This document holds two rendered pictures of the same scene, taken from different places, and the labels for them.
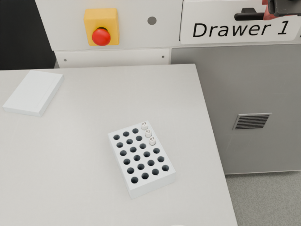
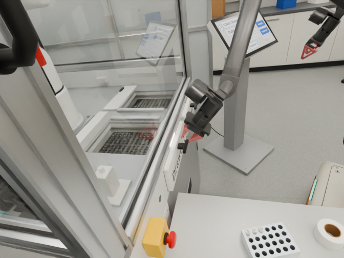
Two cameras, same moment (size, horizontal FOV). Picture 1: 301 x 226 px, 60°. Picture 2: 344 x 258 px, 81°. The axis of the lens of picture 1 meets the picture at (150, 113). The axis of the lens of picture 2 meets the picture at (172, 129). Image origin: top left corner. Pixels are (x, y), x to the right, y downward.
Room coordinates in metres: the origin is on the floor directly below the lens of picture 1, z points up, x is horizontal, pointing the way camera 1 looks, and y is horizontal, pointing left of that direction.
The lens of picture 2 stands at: (0.36, 0.34, 1.40)
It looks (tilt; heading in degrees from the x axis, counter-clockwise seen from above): 35 degrees down; 291
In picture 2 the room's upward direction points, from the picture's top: 10 degrees counter-clockwise
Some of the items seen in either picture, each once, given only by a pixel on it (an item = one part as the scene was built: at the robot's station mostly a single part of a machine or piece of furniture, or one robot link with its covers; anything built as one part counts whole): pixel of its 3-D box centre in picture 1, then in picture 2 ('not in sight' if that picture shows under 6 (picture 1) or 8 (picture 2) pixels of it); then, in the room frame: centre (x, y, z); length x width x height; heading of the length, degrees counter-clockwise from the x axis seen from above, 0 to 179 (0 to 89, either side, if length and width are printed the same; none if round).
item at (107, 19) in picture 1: (102, 28); (157, 237); (0.54, 0.11, 0.88); 0.07 x 0.05 x 0.07; 93
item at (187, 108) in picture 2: not in sight; (189, 110); (0.59, -0.53, 0.87); 0.29 x 0.02 x 0.11; 93
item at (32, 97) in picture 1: (35, 91); not in sight; (0.44, 0.27, 0.77); 0.13 x 0.09 x 0.02; 169
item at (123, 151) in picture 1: (140, 157); (268, 243); (0.25, 0.02, 0.78); 0.12 x 0.08 x 0.04; 23
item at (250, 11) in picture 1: (249, 13); (182, 146); (0.55, -0.22, 0.91); 0.07 x 0.04 x 0.01; 93
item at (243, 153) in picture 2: not in sight; (240, 104); (0.33, -1.26, 0.51); 0.50 x 0.45 x 1.02; 146
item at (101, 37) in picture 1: (101, 36); (170, 239); (0.50, 0.11, 0.88); 0.04 x 0.03 x 0.04; 93
